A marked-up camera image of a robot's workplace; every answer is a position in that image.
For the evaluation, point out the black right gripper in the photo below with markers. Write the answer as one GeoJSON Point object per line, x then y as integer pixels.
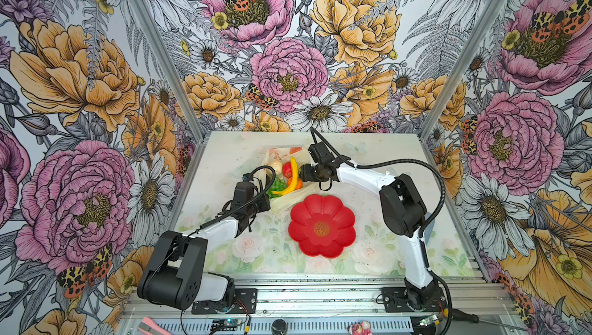
{"type": "Point", "coordinates": [305, 173]}

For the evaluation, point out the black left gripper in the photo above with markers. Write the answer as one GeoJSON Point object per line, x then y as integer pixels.
{"type": "Point", "coordinates": [264, 201]}

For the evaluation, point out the translucent cream plastic bag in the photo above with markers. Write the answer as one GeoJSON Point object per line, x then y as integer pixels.
{"type": "Point", "coordinates": [283, 204]}

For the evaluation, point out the red flower-shaped plate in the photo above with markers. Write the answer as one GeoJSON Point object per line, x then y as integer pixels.
{"type": "Point", "coordinates": [322, 226]}

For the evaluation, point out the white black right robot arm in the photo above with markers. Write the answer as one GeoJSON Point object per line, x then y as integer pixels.
{"type": "Point", "coordinates": [403, 210]}

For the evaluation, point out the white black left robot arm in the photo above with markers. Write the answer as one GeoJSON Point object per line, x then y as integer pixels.
{"type": "Point", "coordinates": [175, 275]}

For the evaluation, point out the orange fake fruit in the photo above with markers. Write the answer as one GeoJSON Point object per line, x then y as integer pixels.
{"type": "Point", "coordinates": [294, 184]}

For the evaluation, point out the red fake fruit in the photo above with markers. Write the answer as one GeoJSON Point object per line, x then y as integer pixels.
{"type": "Point", "coordinates": [287, 170]}

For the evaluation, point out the yellow fake banana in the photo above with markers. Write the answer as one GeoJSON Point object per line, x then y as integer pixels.
{"type": "Point", "coordinates": [295, 174]}

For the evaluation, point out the green fake grapes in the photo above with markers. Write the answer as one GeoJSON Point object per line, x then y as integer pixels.
{"type": "Point", "coordinates": [277, 187]}

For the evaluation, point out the beige fake garlic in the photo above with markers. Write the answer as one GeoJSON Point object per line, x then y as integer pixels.
{"type": "Point", "coordinates": [277, 166]}

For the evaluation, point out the green circuit board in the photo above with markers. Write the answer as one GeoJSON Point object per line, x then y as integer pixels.
{"type": "Point", "coordinates": [226, 325]}

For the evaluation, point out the black round knob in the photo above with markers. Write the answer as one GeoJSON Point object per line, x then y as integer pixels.
{"type": "Point", "coordinates": [279, 327]}

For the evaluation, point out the small pink white toy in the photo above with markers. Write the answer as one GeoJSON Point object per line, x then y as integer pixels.
{"type": "Point", "coordinates": [360, 328]}

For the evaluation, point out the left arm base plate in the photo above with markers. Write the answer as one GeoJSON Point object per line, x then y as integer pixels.
{"type": "Point", "coordinates": [245, 301]}

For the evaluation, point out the aluminium rail frame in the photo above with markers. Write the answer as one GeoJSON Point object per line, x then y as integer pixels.
{"type": "Point", "coordinates": [322, 304]}

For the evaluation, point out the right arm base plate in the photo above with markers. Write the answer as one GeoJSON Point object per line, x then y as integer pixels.
{"type": "Point", "coordinates": [403, 300]}

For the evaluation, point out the pink tool handle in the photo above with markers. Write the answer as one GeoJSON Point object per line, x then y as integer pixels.
{"type": "Point", "coordinates": [149, 327]}

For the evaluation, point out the black-handled screwdriver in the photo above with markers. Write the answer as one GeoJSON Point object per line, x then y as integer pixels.
{"type": "Point", "coordinates": [474, 319]}

